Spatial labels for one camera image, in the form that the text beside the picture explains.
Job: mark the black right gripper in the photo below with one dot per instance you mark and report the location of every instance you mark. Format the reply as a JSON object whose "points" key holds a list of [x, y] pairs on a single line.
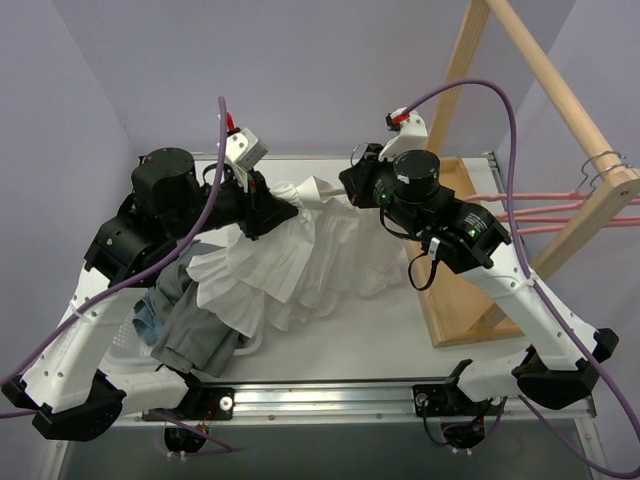
{"points": [[357, 181]]}

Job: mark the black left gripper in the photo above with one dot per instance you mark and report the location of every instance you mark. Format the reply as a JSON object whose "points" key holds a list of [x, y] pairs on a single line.
{"points": [[257, 212]]}

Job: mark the white skirt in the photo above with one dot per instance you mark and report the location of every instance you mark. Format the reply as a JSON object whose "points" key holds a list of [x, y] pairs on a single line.
{"points": [[302, 268]]}

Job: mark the grey pleated skirt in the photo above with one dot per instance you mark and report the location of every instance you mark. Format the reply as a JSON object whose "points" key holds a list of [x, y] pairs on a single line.
{"points": [[190, 338]]}

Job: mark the blue denim skirt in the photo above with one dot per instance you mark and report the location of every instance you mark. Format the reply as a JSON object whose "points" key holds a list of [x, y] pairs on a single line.
{"points": [[145, 321]]}

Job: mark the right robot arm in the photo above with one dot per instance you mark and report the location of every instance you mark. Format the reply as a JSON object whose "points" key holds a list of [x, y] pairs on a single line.
{"points": [[557, 368]]}

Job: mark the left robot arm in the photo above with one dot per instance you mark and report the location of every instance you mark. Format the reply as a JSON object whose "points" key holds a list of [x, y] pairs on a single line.
{"points": [[63, 384]]}

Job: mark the wooden clothes rack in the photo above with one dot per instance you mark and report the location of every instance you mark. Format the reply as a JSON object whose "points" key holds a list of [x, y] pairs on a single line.
{"points": [[480, 305]]}

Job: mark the white plastic basket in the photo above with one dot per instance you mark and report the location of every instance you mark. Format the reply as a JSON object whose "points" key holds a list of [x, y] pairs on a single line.
{"points": [[127, 349]]}

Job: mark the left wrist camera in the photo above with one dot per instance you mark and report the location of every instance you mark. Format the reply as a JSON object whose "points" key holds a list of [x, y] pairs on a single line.
{"points": [[244, 150]]}

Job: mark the aluminium front rail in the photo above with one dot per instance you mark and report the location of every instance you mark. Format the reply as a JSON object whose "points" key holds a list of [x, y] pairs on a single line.
{"points": [[310, 403]]}

